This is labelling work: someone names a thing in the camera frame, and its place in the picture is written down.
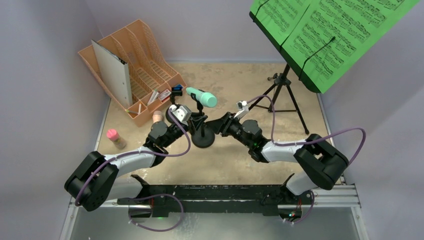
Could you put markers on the black mic stand with green mic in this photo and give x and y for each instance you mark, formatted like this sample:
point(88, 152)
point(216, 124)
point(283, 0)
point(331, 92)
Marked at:
point(204, 137)

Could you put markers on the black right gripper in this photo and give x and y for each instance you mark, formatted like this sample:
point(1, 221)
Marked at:
point(226, 122)

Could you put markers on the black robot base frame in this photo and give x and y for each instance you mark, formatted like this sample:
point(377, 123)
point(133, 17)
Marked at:
point(267, 200)

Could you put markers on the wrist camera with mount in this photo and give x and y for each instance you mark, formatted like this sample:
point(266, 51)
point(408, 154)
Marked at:
point(179, 113)
point(243, 109)

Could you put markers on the mint green toy microphone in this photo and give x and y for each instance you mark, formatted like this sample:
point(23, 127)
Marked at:
point(207, 99)

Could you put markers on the green capped marker middle slot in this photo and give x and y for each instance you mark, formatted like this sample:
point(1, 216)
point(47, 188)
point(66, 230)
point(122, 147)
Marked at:
point(151, 95)

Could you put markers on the blue small box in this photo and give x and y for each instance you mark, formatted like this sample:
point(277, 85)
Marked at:
point(178, 87)

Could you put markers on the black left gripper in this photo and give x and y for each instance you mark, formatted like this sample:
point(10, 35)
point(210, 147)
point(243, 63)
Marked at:
point(195, 121)

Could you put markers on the green sheet music paper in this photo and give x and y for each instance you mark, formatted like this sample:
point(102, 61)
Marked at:
point(322, 39)

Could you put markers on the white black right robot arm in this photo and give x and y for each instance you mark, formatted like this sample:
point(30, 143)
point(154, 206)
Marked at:
point(321, 163)

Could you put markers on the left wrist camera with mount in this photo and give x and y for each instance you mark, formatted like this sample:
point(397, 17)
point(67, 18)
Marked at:
point(179, 113)

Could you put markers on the black mic stand for pink mic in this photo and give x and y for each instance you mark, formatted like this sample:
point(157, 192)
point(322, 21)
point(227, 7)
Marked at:
point(174, 94)

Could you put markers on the pink capped bottle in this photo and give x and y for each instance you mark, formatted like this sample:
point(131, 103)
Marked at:
point(116, 139)

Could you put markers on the grey binder folder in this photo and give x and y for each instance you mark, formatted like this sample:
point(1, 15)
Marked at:
point(114, 73)

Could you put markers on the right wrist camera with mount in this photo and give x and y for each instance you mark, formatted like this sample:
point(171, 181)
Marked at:
point(243, 109)

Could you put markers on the orange plastic file organizer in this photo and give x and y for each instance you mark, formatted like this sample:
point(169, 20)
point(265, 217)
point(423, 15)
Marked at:
point(148, 70)

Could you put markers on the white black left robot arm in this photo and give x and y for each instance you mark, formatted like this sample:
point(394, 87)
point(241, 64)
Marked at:
point(92, 181)

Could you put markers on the pink toy microphone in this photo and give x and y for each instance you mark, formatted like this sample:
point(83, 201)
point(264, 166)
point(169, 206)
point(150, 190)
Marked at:
point(157, 116)

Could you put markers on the red white staples box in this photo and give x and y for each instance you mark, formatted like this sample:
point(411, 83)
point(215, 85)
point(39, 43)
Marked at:
point(164, 95)

